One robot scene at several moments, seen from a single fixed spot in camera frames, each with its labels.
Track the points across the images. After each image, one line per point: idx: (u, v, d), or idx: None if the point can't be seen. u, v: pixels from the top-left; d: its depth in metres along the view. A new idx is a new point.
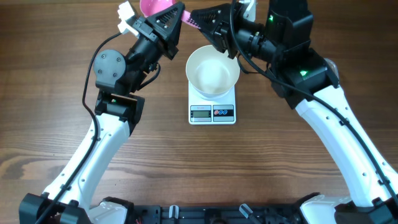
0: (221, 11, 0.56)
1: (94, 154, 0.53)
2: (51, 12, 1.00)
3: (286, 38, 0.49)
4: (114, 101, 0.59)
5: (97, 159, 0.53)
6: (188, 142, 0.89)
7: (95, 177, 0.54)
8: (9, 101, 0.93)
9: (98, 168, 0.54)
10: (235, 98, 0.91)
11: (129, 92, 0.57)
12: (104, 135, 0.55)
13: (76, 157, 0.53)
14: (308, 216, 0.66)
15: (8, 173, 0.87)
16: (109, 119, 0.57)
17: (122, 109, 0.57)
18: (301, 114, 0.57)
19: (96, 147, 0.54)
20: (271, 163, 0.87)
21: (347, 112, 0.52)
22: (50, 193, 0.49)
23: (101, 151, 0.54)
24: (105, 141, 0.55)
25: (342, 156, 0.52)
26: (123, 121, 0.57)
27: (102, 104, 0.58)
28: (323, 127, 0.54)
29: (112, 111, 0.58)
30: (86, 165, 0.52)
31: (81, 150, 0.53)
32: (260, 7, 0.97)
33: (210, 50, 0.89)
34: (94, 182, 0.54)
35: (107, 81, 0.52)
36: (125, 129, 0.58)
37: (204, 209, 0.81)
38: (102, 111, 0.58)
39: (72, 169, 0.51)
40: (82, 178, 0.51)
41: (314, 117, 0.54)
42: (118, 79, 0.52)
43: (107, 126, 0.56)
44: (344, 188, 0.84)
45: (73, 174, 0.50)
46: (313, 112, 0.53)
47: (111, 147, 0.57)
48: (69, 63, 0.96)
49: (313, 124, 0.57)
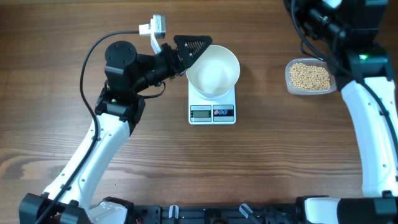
0: None
1: (95, 152, 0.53)
2: (51, 12, 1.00)
3: (355, 17, 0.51)
4: (114, 101, 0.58)
5: (97, 159, 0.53)
6: (188, 142, 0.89)
7: (96, 176, 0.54)
8: (9, 101, 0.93)
9: (99, 167, 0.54)
10: (235, 98, 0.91)
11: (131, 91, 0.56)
12: (104, 135, 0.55)
13: (76, 156, 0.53)
14: (308, 211, 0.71)
15: (9, 173, 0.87)
16: (110, 119, 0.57)
17: (122, 109, 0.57)
18: (344, 96, 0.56)
19: (96, 147, 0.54)
20: (272, 163, 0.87)
21: (392, 106, 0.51)
22: (50, 193, 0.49)
23: (101, 150, 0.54)
24: (106, 140, 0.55)
25: (368, 143, 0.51)
26: (123, 121, 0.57)
27: (102, 104, 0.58)
28: (359, 112, 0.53)
29: (113, 109, 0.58)
30: (86, 164, 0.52)
31: (81, 150, 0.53)
32: (260, 7, 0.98)
33: (210, 50, 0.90)
34: (95, 182, 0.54)
35: (117, 67, 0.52)
36: (126, 129, 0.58)
37: (204, 208, 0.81)
38: (101, 112, 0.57)
39: (73, 168, 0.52)
40: (82, 178, 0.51)
41: (356, 102, 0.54)
42: (127, 66, 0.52)
43: (107, 125, 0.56)
44: (344, 188, 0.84)
45: (73, 174, 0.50)
46: (357, 95, 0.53)
47: (112, 146, 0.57)
48: (69, 63, 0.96)
49: (351, 111, 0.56)
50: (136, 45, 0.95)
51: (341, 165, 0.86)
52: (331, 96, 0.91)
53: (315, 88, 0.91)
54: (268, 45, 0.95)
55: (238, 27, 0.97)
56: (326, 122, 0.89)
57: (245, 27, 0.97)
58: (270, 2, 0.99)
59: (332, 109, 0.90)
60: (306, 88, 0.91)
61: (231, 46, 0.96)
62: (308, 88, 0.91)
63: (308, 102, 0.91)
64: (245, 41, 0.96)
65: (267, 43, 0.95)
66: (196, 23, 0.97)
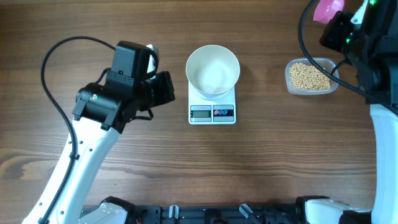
0: (342, 22, 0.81)
1: (74, 174, 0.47)
2: (51, 12, 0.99)
3: (385, 22, 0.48)
4: (96, 97, 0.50)
5: (77, 183, 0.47)
6: (188, 142, 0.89)
7: (81, 201, 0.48)
8: (9, 102, 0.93)
9: (83, 190, 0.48)
10: (235, 98, 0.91)
11: (134, 83, 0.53)
12: (84, 151, 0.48)
13: (55, 182, 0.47)
14: (308, 215, 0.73)
15: (8, 173, 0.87)
16: (91, 130, 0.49)
17: (107, 109, 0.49)
18: (375, 114, 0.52)
19: (74, 167, 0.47)
20: (272, 163, 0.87)
21: None
22: None
23: (81, 172, 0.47)
24: (86, 158, 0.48)
25: (390, 176, 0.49)
26: (106, 129, 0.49)
27: (84, 100, 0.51)
28: (386, 138, 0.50)
29: (97, 107, 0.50)
30: (65, 190, 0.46)
31: (59, 172, 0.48)
32: (260, 7, 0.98)
33: (210, 51, 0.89)
34: (81, 207, 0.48)
35: (129, 48, 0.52)
36: (112, 139, 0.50)
37: (204, 208, 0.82)
38: (80, 116, 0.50)
39: (50, 197, 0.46)
40: (61, 210, 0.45)
41: (385, 126, 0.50)
42: (137, 54, 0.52)
43: (86, 137, 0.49)
44: (343, 188, 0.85)
45: (50, 206, 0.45)
46: (389, 120, 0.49)
47: (97, 162, 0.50)
48: (70, 63, 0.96)
49: (378, 131, 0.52)
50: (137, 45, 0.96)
51: (342, 165, 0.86)
52: (331, 95, 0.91)
53: (315, 89, 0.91)
54: (268, 45, 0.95)
55: (238, 27, 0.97)
56: (326, 122, 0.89)
57: (245, 27, 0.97)
58: (271, 2, 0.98)
59: (332, 109, 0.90)
60: (306, 88, 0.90)
61: (231, 46, 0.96)
62: (308, 88, 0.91)
63: (308, 102, 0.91)
64: (245, 41, 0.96)
65: (267, 43, 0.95)
66: (197, 23, 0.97)
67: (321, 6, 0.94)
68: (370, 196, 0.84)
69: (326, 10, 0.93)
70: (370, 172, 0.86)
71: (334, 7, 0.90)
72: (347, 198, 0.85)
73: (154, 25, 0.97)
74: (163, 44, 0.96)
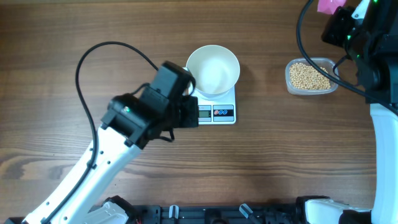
0: (343, 18, 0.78)
1: (86, 183, 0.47)
2: (51, 12, 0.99)
3: (389, 20, 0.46)
4: (128, 109, 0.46)
5: (88, 192, 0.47)
6: (188, 142, 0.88)
7: (87, 208, 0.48)
8: (9, 102, 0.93)
9: (92, 198, 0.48)
10: (235, 98, 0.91)
11: (168, 104, 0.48)
12: (102, 162, 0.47)
13: (66, 185, 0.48)
14: (309, 215, 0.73)
15: (8, 173, 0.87)
16: (112, 142, 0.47)
17: (136, 125, 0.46)
18: (375, 113, 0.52)
19: (89, 176, 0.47)
20: (272, 163, 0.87)
21: None
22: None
23: (94, 182, 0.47)
24: (101, 170, 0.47)
25: (390, 175, 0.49)
26: (129, 144, 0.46)
27: (115, 109, 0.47)
28: (386, 137, 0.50)
29: (127, 121, 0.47)
30: (74, 196, 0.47)
31: (74, 177, 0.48)
32: (260, 7, 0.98)
33: (210, 51, 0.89)
34: (87, 212, 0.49)
35: (174, 71, 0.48)
36: (132, 155, 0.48)
37: (204, 208, 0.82)
38: (108, 125, 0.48)
39: (60, 199, 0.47)
40: (64, 216, 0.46)
41: (385, 126, 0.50)
42: (181, 79, 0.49)
43: (107, 149, 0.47)
44: (342, 188, 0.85)
45: (55, 210, 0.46)
46: (389, 119, 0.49)
47: (115, 173, 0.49)
48: (70, 63, 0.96)
49: (377, 130, 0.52)
50: (137, 45, 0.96)
51: (341, 165, 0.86)
52: (331, 95, 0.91)
53: (315, 89, 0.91)
54: (268, 45, 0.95)
55: (238, 27, 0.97)
56: (326, 122, 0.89)
57: (245, 27, 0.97)
58: (271, 2, 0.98)
59: (332, 109, 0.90)
60: (306, 88, 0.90)
61: (231, 46, 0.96)
62: (308, 88, 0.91)
63: (308, 102, 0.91)
64: (245, 41, 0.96)
65: (267, 43, 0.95)
66: (197, 23, 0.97)
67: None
68: (370, 196, 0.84)
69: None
70: (370, 172, 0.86)
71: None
72: (347, 198, 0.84)
73: (154, 25, 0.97)
74: (163, 44, 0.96)
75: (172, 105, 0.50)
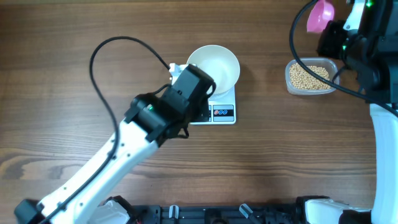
0: (335, 31, 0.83)
1: (106, 172, 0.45)
2: (51, 12, 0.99)
3: (383, 22, 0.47)
4: (150, 107, 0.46)
5: (106, 182, 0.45)
6: (188, 142, 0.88)
7: (102, 196, 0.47)
8: (9, 102, 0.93)
9: (108, 188, 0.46)
10: (235, 98, 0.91)
11: (188, 106, 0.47)
12: (122, 153, 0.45)
13: (85, 173, 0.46)
14: (309, 215, 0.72)
15: (9, 173, 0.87)
16: (133, 135, 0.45)
17: (156, 124, 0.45)
18: (375, 114, 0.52)
19: (108, 165, 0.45)
20: (272, 163, 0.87)
21: None
22: (45, 207, 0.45)
23: (112, 173, 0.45)
24: (122, 162, 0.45)
25: (390, 175, 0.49)
26: (150, 140, 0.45)
27: (137, 106, 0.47)
28: (386, 137, 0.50)
29: (148, 119, 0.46)
30: (92, 184, 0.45)
31: (92, 164, 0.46)
32: (260, 7, 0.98)
33: (210, 50, 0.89)
34: (102, 201, 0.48)
35: (196, 74, 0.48)
36: (151, 151, 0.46)
37: (204, 208, 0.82)
38: (130, 121, 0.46)
39: (76, 186, 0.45)
40: (80, 203, 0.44)
41: (385, 126, 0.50)
42: (203, 82, 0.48)
43: (129, 141, 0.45)
44: (342, 188, 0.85)
45: (71, 196, 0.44)
46: (389, 119, 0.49)
47: (133, 164, 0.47)
48: (69, 63, 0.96)
49: (377, 130, 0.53)
50: (137, 45, 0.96)
51: (341, 165, 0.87)
52: (330, 95, 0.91)
53: (315, 89, 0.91)
54: (268, 45, 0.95)
55: (238, 27, 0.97)
56: (326, 122, 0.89)
57: (245, 27, 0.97)
58: (271, 2, 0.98)
59: (331, 109, 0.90)
60: (306, 88, 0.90)
61: (231, 46, 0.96)
62: (308, 88, 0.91)
63: (308, 102, 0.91)
64: (245, 41, 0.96)
65: (267, 43, 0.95)
66: (197, 23, 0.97)
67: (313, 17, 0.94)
68: (370, 196, 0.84)
69: (318, 18, 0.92)
70: (370, 172, 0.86)
71: (326, 17, 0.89)
72: (347, 198, 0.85)
73: (154, 25, 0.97)
74: (163, 44, 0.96)
75: (193, 107, 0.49)
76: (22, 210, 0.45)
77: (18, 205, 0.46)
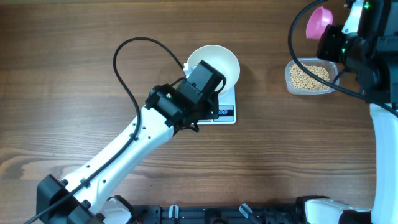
0: None
1: (129, 152, 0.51)
2: (51, 13, 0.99)
3: (381, 22, 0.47)
4: (169, 97, 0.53)
5: (128, 160, 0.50)
6: (188, 142, 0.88)
7: (122, 177, 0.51)
8: (9, 102, 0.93)
9: (128, 168, 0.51)
10: (235, 98, 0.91)
11: (201, 98, 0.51)
12: (143, 135, 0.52)
13: (108, 152, 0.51)
14: (309, 216, 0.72)
15: (9, 173, 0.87)
16: (155, 119, 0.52)
17: (173, 111, 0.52)
18: (374, 113, 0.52)
19: (131, 146, 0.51)
20: (272, 163, 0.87)
21: None
22: (69, 184, 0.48)
23: (134, 152, 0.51)
24: (143, 143, 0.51)
25: (390, 175, 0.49)
26: (168, 124, 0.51)
27: (157, 95, 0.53)
28: (386, 138, 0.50)
29: (167, 106, 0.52)
30: (115, 162, 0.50)
31: (115, 146, 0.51)
32: (260, 7, 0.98)
33: (211, 50, 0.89)
34: (119, 182, 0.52)
35: (210, 68, 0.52)
36: (167, 136, 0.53)
37: (204, 208, 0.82)
38: (151, 106, 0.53)
39: (99, 164, 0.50)
40: (104, 179, 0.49)
41: (385, 126, 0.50)
42: (216, 76, 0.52)
43: (150, 125, 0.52)
44: (342, 188, 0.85)
45: (96, 172, 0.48)
46: (389, 119, 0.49)
47: (150, 149, 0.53)
48: (69, 63, 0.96)
49: (377, 130, 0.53)
50: (137, 45, 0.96)
51: (341, 165, 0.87)
52: (330, 95, 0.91)
53: (315, 89, 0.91)
54: (268, 45, 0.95)
55: (238, 27, 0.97)
56: (326, 122, 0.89)
57: (245, 27, 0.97)
58: (271, 2, 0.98)
59: (331, 109, 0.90)
60: (306, 88, 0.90)
61: (231, 46, 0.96)
62: (308, 88, 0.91)
63: (308, 102, 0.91)
64: (245, 41, 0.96)
65: (267, 43, 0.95)
66: (196, 23, 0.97)
67: (311, 23, 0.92)
68: (370, 196, 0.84)
69: (316, 26, 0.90)
70: (370, 172, 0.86)
71: (324, 23, 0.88)
72: (347, 198, 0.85)
73: (154, 25, 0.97)
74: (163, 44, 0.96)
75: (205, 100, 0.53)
76: (46, 187, 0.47)
77: (41, 183, 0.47)
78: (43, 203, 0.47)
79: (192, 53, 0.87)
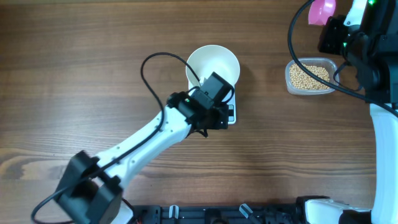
0: (336, 27, 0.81)
1: (155, 139, 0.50)
2: (51, 12, 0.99)
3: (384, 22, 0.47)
4: (187, 101, 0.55)
5: (154, 148, 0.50)
6: (188, 142, 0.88)
7: (145, 162, 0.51)
8: (9, 102, 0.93)
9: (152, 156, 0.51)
10: (234, 98, 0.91)
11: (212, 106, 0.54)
12: (166, 128, 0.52)
13: (135, 138, 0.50)
14: (310, 216, 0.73)
15: (9, 173, 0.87)
16: (176, 116, 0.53)
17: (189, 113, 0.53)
18: (375, 114, 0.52)
19: (157, 135, 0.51)
20: (271, 163, 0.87)
21: None
22: (101, 160, 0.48)
23: (158, 142, 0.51)
24: (167, 134, 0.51)
25: (390, 176, 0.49)
26: (188, 122, 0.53)
27: (176, 99, 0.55)
28: (386, 138, 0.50)
29: (184, 109, 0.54)
30: (142, 147, 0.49)
31: (142, 133, 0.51)
32: (260, 7, 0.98)
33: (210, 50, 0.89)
34: (138, 170, 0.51)
35: (219, 80, 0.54)
36: (179, 135, 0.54)
37: (204, 208, 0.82)
38: (173, 106, 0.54)
39: (130, 145, 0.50)
40: (132, 159, 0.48)
41: (385, 126, 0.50)
42: (223, 88, 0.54)
43: (172, 119, 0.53)
44: (342, 188, 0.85)
45: (127, 151, 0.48)
46: (389, 120, 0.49)
47: (169, 143, 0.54)
48: (69, 63, 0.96)
49: (377, 130, 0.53)
50: (137, 45, 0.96)
51: (341, 165, 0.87)
52: (330, 95, 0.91)
53: (315, 89, 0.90)
54: (268, 45, 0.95)
55: (238, 27, 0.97)
56: (326, 122, 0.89)
57: (245, 27, 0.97)
58: (270, 2, 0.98)
59: (331, 109, 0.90)
60: (306, 88, 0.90)
61: (231, 46, 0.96)
62: (308, 88, 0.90)
63: (308, 102, 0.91)
64: (245, 41, 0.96)
65: (267, 43, 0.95)
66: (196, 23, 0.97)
67: (313, 8, 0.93)
68: (370, 196, 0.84)
69: (318, 12, 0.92)
70: (370, 172, 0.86)
71: (327, 9, 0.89)
72: (347, 198, 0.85)
73: (154, 25, 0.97)
74: (163, 44, 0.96)
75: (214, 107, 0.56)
76: (76, 162, 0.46)
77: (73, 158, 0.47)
78: (69, 178, 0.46)
79: (192, 53, 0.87)
